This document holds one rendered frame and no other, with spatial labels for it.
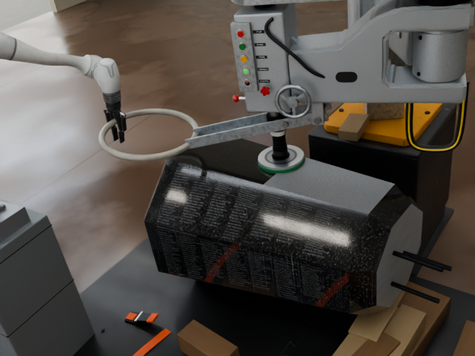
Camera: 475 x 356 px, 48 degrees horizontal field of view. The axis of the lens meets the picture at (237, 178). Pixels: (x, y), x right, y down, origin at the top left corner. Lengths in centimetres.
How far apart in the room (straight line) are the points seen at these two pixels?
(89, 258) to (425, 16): 246
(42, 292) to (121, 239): 106
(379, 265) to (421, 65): 78
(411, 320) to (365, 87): 105
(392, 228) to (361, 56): 67
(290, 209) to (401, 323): 72
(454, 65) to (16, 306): 207
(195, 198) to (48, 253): 72
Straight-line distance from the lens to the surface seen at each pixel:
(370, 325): 250
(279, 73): 218
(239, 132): 241
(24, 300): 264
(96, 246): 364
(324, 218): 219
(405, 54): 228
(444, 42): 209
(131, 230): 368
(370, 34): 208
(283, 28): 212
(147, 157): 246
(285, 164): 242
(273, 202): 231
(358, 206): 218
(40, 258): 262
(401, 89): 215
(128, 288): 322
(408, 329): 252
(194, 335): 269
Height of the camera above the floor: 210
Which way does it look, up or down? 32 degrees down
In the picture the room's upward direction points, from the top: 9 degrees counter-clockwise
